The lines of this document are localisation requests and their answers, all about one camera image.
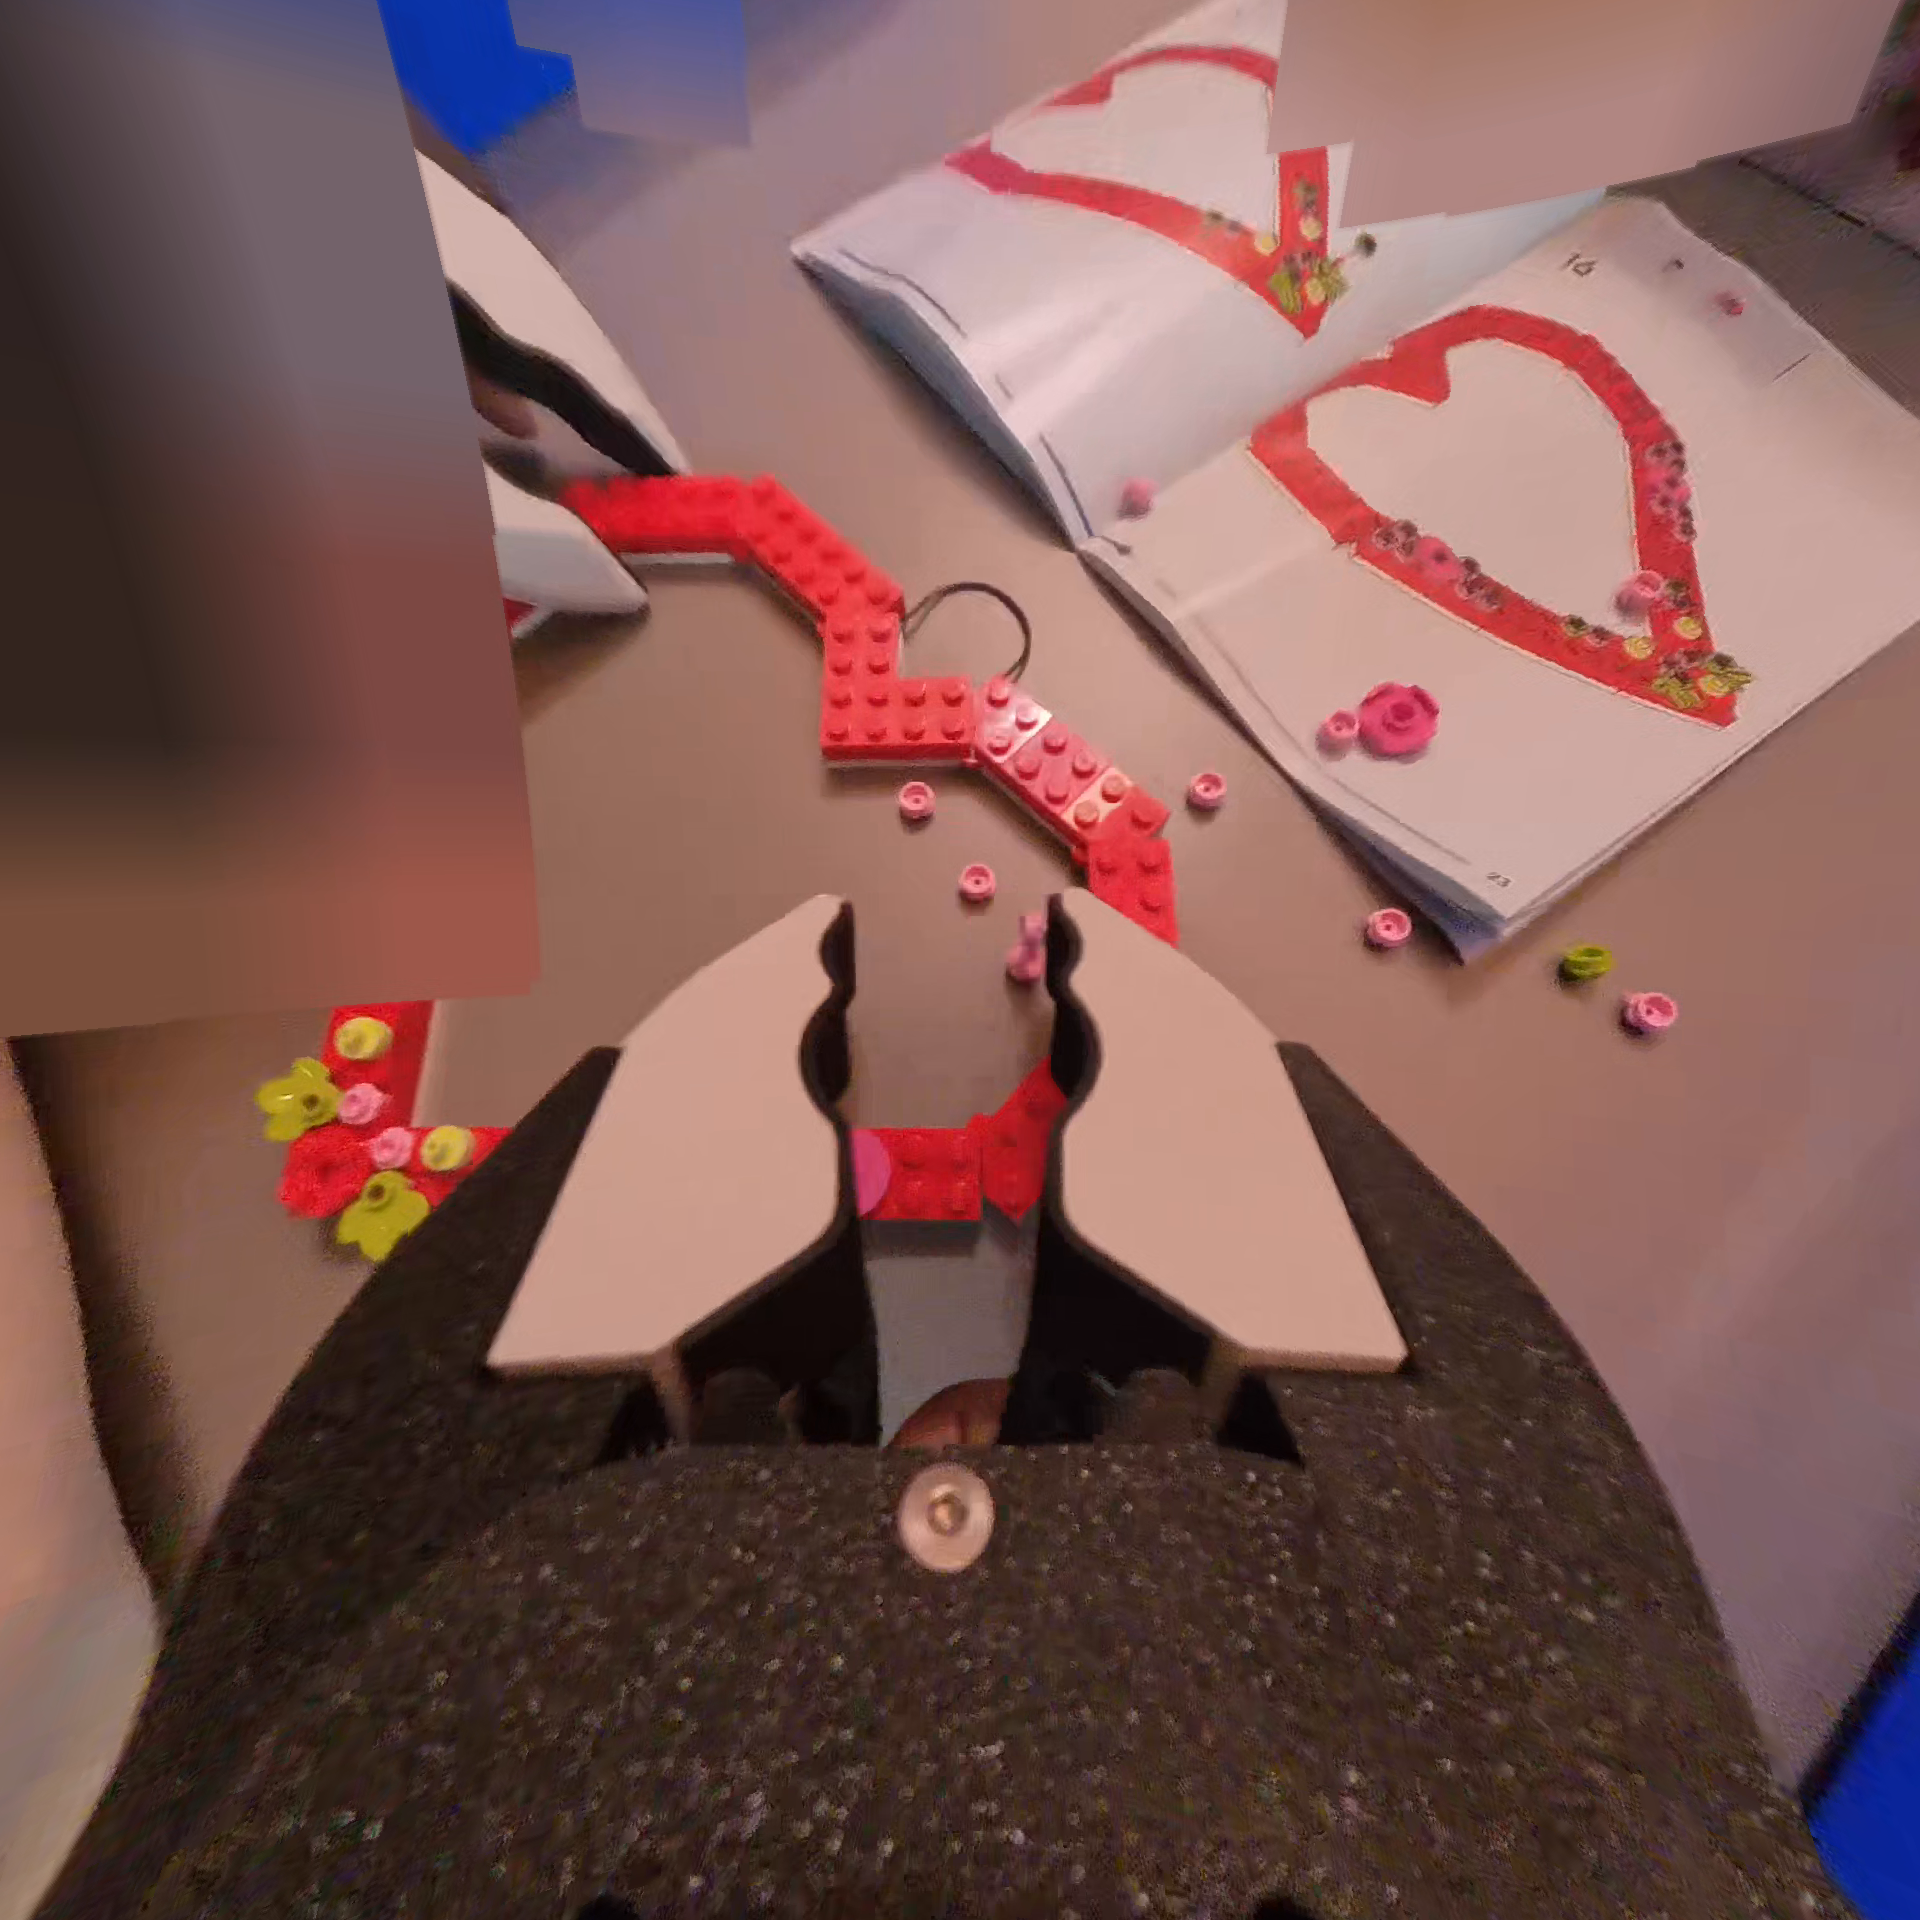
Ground red brick heart frame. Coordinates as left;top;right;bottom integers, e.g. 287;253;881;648
277;473;1181;1225

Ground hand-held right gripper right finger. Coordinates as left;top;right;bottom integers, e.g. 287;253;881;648
1042;888;1410;1379

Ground instruction booklet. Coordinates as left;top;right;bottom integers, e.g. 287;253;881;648
791;0;1920;963

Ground lime flower piece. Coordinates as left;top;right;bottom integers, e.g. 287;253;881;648
335;1173;433;1261
257;1057;346;1143

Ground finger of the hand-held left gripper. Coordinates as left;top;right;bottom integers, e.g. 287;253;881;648
483;471;649;639
415;150;695;483

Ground black cord loop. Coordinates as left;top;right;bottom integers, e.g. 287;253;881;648
901;582;1034;694

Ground person's light clothing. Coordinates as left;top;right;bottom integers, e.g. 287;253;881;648
0;1035;167;1920

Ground grey desk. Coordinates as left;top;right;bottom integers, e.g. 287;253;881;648
0;0;1920;1801

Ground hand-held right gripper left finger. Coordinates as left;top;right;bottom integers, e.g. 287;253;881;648
485;896;869;1379

